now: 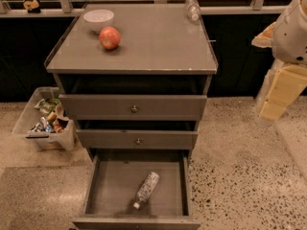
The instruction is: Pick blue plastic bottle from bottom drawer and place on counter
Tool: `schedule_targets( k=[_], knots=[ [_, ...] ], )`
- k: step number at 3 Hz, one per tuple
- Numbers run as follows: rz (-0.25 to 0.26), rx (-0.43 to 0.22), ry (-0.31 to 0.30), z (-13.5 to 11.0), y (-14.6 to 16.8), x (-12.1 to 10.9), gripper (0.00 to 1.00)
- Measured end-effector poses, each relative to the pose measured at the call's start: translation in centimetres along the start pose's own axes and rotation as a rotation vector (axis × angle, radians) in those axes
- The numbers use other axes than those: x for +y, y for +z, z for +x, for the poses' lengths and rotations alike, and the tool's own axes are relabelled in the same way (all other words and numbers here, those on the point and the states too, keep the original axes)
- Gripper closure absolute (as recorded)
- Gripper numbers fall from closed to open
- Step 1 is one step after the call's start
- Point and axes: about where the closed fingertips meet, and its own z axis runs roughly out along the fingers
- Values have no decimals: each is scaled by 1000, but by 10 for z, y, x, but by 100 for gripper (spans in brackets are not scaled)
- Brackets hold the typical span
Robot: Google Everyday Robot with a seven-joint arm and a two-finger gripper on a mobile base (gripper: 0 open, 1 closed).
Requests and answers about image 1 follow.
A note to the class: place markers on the blue silver snack packet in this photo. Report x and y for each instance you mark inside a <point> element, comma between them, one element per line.
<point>42,126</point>

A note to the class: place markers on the green snack bag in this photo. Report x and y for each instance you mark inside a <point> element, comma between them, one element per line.
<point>46,106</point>

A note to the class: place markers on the grey drawer cabinet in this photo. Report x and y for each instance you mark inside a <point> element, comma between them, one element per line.
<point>161,53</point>

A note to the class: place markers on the clear plastic bin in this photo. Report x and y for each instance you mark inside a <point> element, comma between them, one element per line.
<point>30,116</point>

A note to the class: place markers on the yellow black object on ledge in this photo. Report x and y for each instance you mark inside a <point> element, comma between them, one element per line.
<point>31,6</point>

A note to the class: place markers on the red apple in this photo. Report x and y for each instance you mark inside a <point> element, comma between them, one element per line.
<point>110,38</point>

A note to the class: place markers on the clear plastic bottle blue label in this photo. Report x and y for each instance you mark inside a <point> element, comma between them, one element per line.
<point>145,191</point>

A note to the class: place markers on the grey top drawer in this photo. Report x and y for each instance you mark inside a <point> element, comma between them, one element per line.
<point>134,107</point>

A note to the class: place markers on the clear plastic bottle on counter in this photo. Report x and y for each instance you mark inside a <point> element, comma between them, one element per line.
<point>192,10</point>

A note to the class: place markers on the grey open bottom drawer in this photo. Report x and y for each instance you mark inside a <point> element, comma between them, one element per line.
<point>118,175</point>

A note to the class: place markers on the brown snack packet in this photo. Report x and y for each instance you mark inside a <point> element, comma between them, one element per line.
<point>59,125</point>

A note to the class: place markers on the grey middle drawer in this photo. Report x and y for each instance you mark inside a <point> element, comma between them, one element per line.
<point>137,139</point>

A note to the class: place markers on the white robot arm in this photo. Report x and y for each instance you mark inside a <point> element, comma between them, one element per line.
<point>287,37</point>

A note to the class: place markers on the white bowl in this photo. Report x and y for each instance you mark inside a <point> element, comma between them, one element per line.
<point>99,19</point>

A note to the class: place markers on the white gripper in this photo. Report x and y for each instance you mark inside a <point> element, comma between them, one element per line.
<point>290,35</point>

